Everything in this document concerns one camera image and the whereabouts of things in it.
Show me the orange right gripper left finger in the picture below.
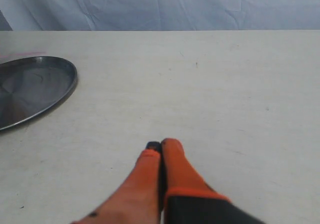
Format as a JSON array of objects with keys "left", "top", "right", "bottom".
[{"left": 75, "top": 141, "right": 162, "bottom": 223}]

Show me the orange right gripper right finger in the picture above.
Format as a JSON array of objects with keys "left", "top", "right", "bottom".
[{"left": 161, "top": 138, "right": 262, "bottom": 223}]

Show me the pink plastic straw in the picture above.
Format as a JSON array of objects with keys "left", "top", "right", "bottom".
[{"left": 0, "top": 52, "right": 46, "bottom": 59}]

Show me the round steel plate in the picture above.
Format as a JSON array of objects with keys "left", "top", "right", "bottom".
[{"left": 0, "top": 56, "right": 78, "bottom": 131}]

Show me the white backdrop cloth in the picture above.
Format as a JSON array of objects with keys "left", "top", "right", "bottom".
[{"left": 0, "top": 0, "right": 320, "bottom": 31}]

